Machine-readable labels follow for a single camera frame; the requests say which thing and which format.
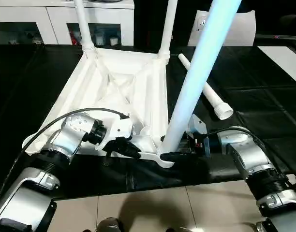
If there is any black left wrist camera cable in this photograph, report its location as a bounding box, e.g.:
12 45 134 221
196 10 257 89
0 108 131 203

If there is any white jar with blue print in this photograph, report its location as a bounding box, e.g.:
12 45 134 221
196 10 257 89
94 30 104 44

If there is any white flat board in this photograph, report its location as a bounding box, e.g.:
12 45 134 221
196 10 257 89
257 45 296 88

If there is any black padded work mat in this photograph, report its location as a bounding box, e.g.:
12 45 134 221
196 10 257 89
0 43 296 201

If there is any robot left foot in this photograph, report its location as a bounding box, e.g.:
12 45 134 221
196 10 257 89
96 217 122 232

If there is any white plastic table leg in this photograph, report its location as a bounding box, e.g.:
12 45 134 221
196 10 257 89
74 0 98 53
158 0 179 60
157 0 243 157
178 53 234 121

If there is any white cabinet with glass doors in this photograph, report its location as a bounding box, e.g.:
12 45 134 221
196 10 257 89
0 0 135 46

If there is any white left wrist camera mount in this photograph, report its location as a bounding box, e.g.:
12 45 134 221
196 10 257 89
94 117 134 152

